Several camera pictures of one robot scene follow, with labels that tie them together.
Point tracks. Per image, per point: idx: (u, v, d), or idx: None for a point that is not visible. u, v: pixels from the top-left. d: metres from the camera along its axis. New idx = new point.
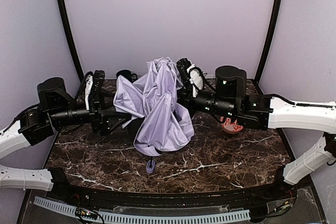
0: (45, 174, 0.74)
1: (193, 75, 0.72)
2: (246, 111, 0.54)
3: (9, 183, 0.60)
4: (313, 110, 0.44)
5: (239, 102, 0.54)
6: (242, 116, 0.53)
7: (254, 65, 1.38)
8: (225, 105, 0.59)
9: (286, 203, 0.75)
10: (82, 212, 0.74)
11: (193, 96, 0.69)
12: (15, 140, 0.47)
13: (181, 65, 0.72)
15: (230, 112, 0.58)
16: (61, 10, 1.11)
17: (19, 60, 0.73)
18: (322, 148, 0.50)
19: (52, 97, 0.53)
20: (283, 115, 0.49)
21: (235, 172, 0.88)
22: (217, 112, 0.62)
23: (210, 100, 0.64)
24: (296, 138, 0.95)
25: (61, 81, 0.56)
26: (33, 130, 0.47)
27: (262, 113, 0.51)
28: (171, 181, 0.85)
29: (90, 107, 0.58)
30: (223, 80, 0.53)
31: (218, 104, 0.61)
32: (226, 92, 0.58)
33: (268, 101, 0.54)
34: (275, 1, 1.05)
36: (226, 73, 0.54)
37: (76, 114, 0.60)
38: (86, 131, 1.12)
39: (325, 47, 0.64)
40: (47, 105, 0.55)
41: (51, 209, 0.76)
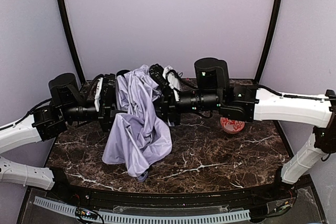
0: (46, 173, 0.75)
1: (169, 78, 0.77)
2: (230, 103, 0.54)
3: (11, 178, 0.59)
4: (302, 103, 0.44)
5: (221, 93, 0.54)
6: (226, 107, 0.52)
7: (254, 65, 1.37)
8: (211, 98, 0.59)
9: (286, 203, 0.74)
10: (82, 212, 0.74)
11: (177, 100, 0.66)
12: (28, 132, 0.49)
13: (155, 72, 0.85)
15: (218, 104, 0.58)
16: (61, 10, 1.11)
17: (19, 60, 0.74)
18: (312, 144, 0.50)
19: (64, 93, 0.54)
20: (270, 107, 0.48)
21: (235, 172, 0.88)
22: (205, 106, 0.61)
23: (195, 97, 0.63)
24: (295, 138, 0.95)
25: (72, 77, 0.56)
26: (48, 126, 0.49)
27: (248, 104, 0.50)
28: (171, 181, 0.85)
29: (101, 109, 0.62)
30: (202, 71, 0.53)
31: (203, 99, 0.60)
32: (208, 85, 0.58)
33: (254, 92, 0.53)
34: (276, 0, 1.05)
36: (205, 64, 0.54)
37: (86, 111, 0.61)
38: (86, 131, 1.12)
39: (326, 46, 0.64)
40: (60, 102, 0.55)
41: (51, 209, 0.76)
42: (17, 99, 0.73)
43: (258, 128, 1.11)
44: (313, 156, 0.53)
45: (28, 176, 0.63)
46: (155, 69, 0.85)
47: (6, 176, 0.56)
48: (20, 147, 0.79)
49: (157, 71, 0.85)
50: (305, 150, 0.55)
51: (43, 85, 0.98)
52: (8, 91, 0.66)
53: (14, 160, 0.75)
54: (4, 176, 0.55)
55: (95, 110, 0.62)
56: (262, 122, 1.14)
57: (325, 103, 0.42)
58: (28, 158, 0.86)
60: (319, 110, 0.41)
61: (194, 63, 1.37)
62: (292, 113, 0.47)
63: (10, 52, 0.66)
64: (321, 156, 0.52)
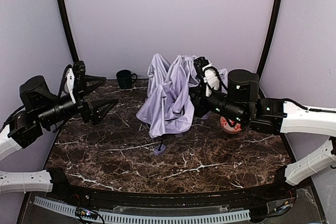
0: (44, 176, 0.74)
1: (208, 73, 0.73)
2: (258, 116, 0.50)
3: (10, 187, 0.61)
4: (326, 116, 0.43)
5: (253, 107, 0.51)
6: (255, 121, 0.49)
7: (254, 65, 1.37)
8: (235, 109, 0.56)
9: (286, 203, 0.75)
10: (82, 212, 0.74)
11: (207, 96, 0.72)
12: (6, 144, 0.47)
13: (198, 63, 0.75)
15: (238, 117, 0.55)
16: (61, 10, 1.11)
17: (19, 60, 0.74)
18: (328, 150, 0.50)
19: (34, 97, 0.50)
20: (296, 120, 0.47)
21: (235, 172, 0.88)
22: (227, 114, 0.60)
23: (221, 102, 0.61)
24: (296, 138, 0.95)
25: (42, 78, 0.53)
26: (22, 132, 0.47)
27: (276, 118, 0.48)
28: (171, 181, 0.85)
29: (75, 98, 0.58)
30: (235, 84, 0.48)
31: (227, 107, 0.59)
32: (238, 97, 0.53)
33: (280, 105, 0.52)
34: (275, 0, 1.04)
36: (239, 77, 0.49)
37: (62, 108, 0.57)
38: (86, 131, 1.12)
39: (326, 47, 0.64)
40: (31, 106, 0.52)
41: (51, 209, 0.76)
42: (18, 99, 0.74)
43: None
44: (327, 161, 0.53)
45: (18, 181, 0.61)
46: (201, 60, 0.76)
47: (1, 187, 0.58)
48: (18, 151, 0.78)
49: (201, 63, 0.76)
50: (318, 155, 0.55)
51: None
52: (8, 92, 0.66)
53: (13, 162, 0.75)
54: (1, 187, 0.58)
55: (72, 103, 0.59)
56: None
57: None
58: (28, 161, 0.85)
60: None
61: None
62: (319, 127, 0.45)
63: (9, 52, 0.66)
64: (332, 162, 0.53)
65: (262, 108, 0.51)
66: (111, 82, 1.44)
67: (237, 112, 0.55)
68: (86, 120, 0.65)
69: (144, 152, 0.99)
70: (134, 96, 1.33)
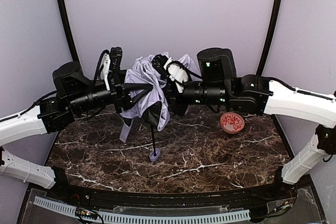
0: (48, 172, 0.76)
1: (171, 70, 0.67)
2: (240, 93, 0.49)
3: (14, 172, 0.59)
4: (314, 100, 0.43)
5: (229, 84, 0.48)
6: (237, 99, 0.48)
7: (254, 65, 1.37)
8: (216, 92, 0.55)
9: (286, 203, 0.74)
10: (82, 212, 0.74)
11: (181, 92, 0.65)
12: (32, 124, 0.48)
13: (157, 62, 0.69)
15: (222, 98, 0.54)
16: (61, 10, 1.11)
17: (18, 60, 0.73)
18: (314, 146, 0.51)
19: (69, 82, 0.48)
20: (284, 102, 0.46)
21: (235, 172, 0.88)
22: (209, 100, 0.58)
23: (199, 89, 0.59)
24: (295, 138, 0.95)
25: (77, 64, 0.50)
26: (53, 118, 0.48)
27: (261, 95, 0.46)
28: (171, 181, 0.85)
29: (111, 86, 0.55)
30: (206, 62, 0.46)
31: (207, 94, 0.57)
32: (213, 75, 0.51)
33: (266, 84, 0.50)
34: (275, 0, 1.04)
36: (208, 55, 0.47)
37: (96, 96, 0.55)
38: (86, 131, 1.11)
39: (325, 48, 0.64)
40: (64, 92, 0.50)
41: (51, 209, 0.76)
42: (16, 99, 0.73)
43: (258, 128, 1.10)
44: (315, 157, 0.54)
45: (29, 171, 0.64)
46: (158, 60, 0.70)
47: (8, 169, 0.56)
48: (19, 146, 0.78)
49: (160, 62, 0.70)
50: (307, 151, 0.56)
51: (42, 86, 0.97)
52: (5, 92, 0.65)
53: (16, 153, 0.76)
54: (7, 169, 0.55)
55: (107, 91, 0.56)
56: (262, 122, 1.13)
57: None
58: (27, 154, 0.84)
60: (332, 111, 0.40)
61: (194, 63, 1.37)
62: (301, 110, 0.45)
63: (8, 52, 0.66)
64: (323, 156, 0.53)
65: (241, 87, 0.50)
66: None
67: (219, 94, 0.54)
68: (118, 108, 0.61)
69: (144, 152, 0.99)
70: None
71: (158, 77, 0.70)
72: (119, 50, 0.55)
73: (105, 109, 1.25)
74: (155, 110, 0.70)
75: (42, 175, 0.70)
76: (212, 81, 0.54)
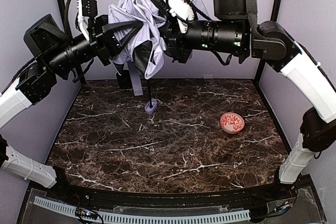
0: (50, 171, 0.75)
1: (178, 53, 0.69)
2: (264, 32, 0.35)
3: (17, 169, 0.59)
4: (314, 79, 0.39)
5: (255, 22, 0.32)
6: (263, 40, 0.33)
7: (254, 65, 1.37)
8: (229, 35, 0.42)
9: (286, 203, 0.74)
10: (82, 212, 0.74)
11: (182, 32, 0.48)
12: (13, 99, 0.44)
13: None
15: (236, 42, 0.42)
16: (61, 10, 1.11)
17: (13, 59, 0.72)
18: (300, 145, 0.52)
19: (40, 37, 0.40)
20: (308, 68, 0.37)
21: (235, 172, 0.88)
22: (220, 47, 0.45)
23: (208, 31, 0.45)
24: (296, 138, 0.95)
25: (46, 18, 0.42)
26: (33, 82, 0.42)
27: (293, 46, 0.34)
28: (171, 181, 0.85)
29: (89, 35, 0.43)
30: None
31: (217, 36, 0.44)
32: (232, 7, 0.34)
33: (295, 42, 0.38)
34: (276, 0, 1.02)
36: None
37: (76, 49, 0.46)
38: (86, 131, 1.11)
39: (326, 46, 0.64)
40: (39, 51, 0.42)
41: (51, 209, 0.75)
42: None
43: (258, 127, 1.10)
44: (304, 156, 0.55)
45: (32, 169, 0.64)
46: None
47: (11, 166, 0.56)
48: (21, 142, 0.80)
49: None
50: (295, 151, 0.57)
51: None
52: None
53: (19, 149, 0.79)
54: (10, 164, 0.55)
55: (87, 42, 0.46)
56: (262, 121, 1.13)
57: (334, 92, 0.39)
58: (28, 150, 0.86)
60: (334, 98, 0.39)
61: (195, 62, 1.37)
62: (303, 87, 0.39)
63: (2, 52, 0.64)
64: (314, 154, 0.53)
65: (260, 28, 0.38)
66: (111, 81, 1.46)
67: (234, 37, 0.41)
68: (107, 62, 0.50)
69: (144, 152, 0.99)
70: (134, 95, 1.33)
71: (156, 13, 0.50)
72: None
73: (105, 110, 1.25)
74: (143, 53, 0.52)
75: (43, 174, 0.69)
76: (227, 16, 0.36)
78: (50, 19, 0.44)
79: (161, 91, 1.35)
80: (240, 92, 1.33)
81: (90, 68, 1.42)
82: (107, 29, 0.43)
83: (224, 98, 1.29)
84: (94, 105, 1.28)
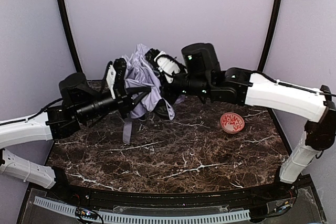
0: (49, 172, 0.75)
1: (161, 60, 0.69)
2: (219, 85, 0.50)
3: (13, 171, 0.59)
4: (296, 93, 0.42)
5: (208, 75, 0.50)
6: (216, 88, 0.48)
7: (254, 65, 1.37)
8: (198, 84, 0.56)
9: (286, 203, 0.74)
10: (82, 212, 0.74)
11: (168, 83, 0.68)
12: (40, 131, 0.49)
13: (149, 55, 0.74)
15: (203, 90, 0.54)
16: (61, 10, 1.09)
17: (15, 60, 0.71)
18: (303, 142, 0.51)
19: (75, 94, 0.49)
20: (265, 92, 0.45)
21: (235, 172, 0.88)
22: (191, 90, 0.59)
23: (185, 80, 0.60)
24: (296, 138, 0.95)
25: (82, 75, 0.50)
26: (60, 126, 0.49)
27: (240, 86, 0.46)
28: (171, 181, 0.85)
29: (115, 95, 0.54)
30: (187, 55, 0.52)
31: (188, 84, 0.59)
32: (195, 68, 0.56)
33: (248, 75, 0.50)
34: (276, 0, 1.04)
36: (191, 49, 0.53)
37: (102, 105, 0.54)
38: (86, 131, 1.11)
39: (327, 46, 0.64)
40: (72, 103, 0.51)
41: (51, 209, 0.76)
42: (13, 100, 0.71)
43: (258, 128, 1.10)
44: (305, 154, 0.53)
45: (30, 171, 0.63)
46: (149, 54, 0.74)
47: (8, 169, 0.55)
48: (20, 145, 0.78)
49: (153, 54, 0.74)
50: (297, 149, 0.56)
51: (43, 86, 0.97)
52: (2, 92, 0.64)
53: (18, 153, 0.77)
54: (7, 169, 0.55)
55: (112, 99, 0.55)
56: (262, 122, 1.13)
57: (319, 98, 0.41)
58: (28, 152, 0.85)
60: (315, 104, 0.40)
61: None
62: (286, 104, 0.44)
63: (4, 51, 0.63)
64: (316, 153, 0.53)
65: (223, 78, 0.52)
66: None
67: (200, 86, 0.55)
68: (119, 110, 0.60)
69: (144, 152, 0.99)
70: None
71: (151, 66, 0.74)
72: (123, 61, 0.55)
73: None
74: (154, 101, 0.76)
75: (42, 175, 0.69)
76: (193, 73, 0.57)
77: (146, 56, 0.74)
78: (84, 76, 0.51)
79: None
80: None
81: (89, 68, 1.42)
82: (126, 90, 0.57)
83: None
84: None
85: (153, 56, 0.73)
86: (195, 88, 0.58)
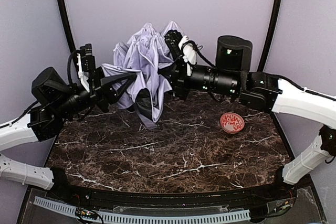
0: (46, 173, 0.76)
1: (187, 49, 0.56)
2: (250, 87, 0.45)
3: (10, 176, 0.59)
4: (323, 102, 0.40)
5: (244, 76, 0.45)
6: (248, 94, 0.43)
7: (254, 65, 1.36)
8: (227, 82, 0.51)
9: (286, 203, 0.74)
10: (82, 212, 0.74)
11: (188, 75, 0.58)
12: (24, 133, 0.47)
13: (171, 38, 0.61)
15: (232, 89, 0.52)
16: (61, 10, 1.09)
17: (15, 60, 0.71)
18: (318, 146, 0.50)
19: (48, 92, 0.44)
20: (294, 99, 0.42)
21: (235, 172, 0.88)
22: (218, 89, 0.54)
23: (209, 76, 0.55)
24: (296, 138, 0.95)
25: (52, 71, 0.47)
26: (43, 127, 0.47)
27: (270, 93, 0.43)
28: (171, 181, 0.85)
29: (90, 88, 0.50)
30: (227, 49, 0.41)
31: (217, 82, 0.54)
32: (229, 64, 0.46)
33: (275, 81, 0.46)
34: (275, 0, 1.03)
36: (231, 41, 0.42)
37: (80, 98, 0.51)
38: (86, 131, 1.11)
39: (327, 46, 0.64)
40: (47, 101, 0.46)
41: (51, 209, 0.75)
42: (13, 101, 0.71)
43: (258, 128, 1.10)
44: (316, 158, 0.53)
45: (27, 174, 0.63)
46: (171, 35, 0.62)
47: (4, 173, 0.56)
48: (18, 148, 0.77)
49: (174, 38, 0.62)
50: (310, 152, 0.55)
51: None
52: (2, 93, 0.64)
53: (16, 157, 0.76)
54: (3, 173, 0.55)
55: (88, 92, 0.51)
56: (262, 122, 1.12)
57: None
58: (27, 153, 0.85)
60: None
61: None
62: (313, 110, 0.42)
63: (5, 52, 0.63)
64: (325, 159, 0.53)
65: (251, 78, 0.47)
66: None
67: (230, 84, 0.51)
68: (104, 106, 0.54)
69: (144, 152, 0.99)
70: None
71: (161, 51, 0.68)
72: (88, 48, 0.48)
73: None
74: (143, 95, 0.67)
75: (39, 177, 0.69)
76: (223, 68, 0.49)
77: (167, 38, 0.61)
78: (54, 74, 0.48)
79: None
80: None
81: None
82: (105, 82, 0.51)
83: (224, 98, 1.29)
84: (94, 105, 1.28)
85: (176, 41, 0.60)
86: (221, 86, 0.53)
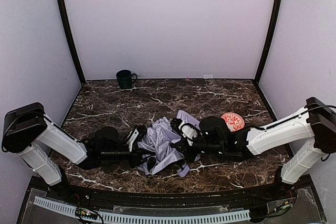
0: (58, 168, 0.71)
1: (185, 128, 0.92)
2: (230, 150, 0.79)
3: (30, 159, 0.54)
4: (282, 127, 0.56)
5: (222, 144, 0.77)
6: (229, 154, 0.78)
7: (254, 66, 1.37)
8: (214, 146, 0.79)
9: (286, 203, 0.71)
10: (82, 212, 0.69)
11: (190, 145, 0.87)
12: (79, 152, 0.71)
13: (175, 123, 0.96)
15: (219, 151, 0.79)
16: (61, 9, 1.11)
17: (15, 60, 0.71)
18: (311, 145, 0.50)
19: (107, 141, 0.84)
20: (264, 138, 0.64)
21: (235, 172, 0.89)
22: (210, 151, 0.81)
23: (203, 144, 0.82)
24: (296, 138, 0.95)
25: (114, 130, 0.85)
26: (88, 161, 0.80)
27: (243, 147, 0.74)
28: (172, 181, 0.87)
29: (133, 148, 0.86)
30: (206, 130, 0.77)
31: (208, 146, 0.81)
32: (213, 138, 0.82)
33: (246, 133, 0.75)
34: (276, 0, 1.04)
36: (207, 125, 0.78)
37: (121, 153, 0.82)
38: (86, 131, 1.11)
39: (326, 47, 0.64)
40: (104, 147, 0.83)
41: (50, 209, 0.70)
42: (14, 100, 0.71)
43: None
44: (311, 156, 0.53)
45: (46, 162, 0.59)
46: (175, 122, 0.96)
47: (28, 154, 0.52)
48: None
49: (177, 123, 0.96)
50: (304, 150, 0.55)
51: (43, 86, 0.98)
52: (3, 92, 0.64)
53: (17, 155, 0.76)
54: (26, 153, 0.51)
55: (128, 151, 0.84)
56: (262, 122, 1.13)
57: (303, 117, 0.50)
58: None
60: (298, 127, 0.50)
61: (195, 62, 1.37)
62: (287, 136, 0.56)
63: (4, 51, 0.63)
64: (321, 157, 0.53)
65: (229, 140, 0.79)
66: (111, 82, 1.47)
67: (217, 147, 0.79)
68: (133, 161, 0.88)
69: None
70: (134, 96, 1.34)
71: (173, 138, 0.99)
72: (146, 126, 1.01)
73: (105, 110, 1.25)
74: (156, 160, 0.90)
75: (53, 170, 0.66)
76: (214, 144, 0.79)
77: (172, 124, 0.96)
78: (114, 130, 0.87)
79: (161, 91, 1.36)
80: (240, 92, 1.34)
81: (90, 68, 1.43)
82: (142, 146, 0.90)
83: (224, 98, 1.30)
84: (94, 106, 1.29)
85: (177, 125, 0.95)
86: (212, 149, 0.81)
